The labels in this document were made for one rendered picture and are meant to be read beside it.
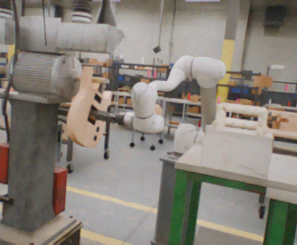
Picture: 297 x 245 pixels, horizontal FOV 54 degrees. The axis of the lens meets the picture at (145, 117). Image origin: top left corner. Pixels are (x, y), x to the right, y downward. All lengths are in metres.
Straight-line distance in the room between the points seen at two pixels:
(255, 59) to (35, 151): 11.28
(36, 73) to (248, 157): 1.20
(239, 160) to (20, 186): 1.30
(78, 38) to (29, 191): 0.95
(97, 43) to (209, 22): 11.49
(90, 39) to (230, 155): 0.87
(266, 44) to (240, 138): 11.40
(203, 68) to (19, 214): 1.44
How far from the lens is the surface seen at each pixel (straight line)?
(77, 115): 1.54
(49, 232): 2.01
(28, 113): 1.83
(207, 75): 1.83
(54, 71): 1.67
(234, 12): 8.58
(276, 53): 12.56
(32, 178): 1.89
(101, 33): 1.50
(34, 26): 1.85
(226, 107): 1.25
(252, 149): 1.26
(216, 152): 1.27
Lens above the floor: 1.28
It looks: 7 degrees down
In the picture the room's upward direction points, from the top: 6 degrees clockwise
